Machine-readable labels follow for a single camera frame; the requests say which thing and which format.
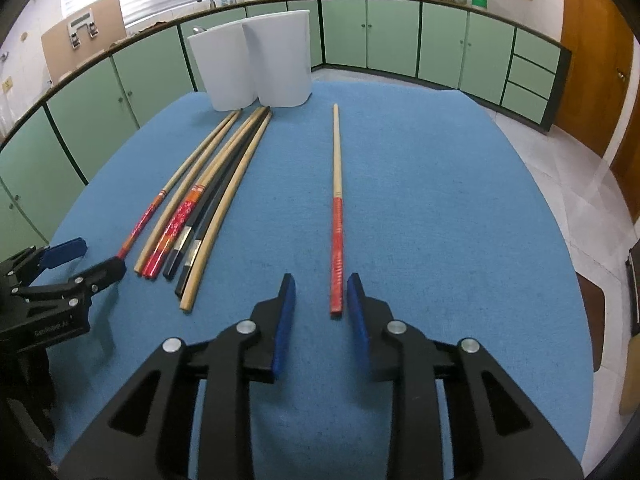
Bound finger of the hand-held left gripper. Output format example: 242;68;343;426
0;238;89;289
12;256;127;311

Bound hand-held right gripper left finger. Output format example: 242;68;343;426
59;273;297;480

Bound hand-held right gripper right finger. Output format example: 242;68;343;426
346;272;586;480

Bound thin red-handled wooden chopstick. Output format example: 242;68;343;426
117;109;242;259

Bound black chopstick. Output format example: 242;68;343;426
162;107;271;282
174;110;271;298

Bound red patterned chopstick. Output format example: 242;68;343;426
141;106;265;279

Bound plain wooden chopstick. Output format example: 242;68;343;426
179;110;274;314
134;110;244;276

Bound white double utensil holder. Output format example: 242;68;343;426
187;9;312;112

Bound blue table mat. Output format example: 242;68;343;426
44;79;596;480

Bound brown cardboard board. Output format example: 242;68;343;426
41;0;128;83

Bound green lower kitchen cabinets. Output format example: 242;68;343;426
0;0;573;271

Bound plain wooden door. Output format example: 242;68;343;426
609;35;640;196

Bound wooden door with handle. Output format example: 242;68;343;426
552;0;635;158

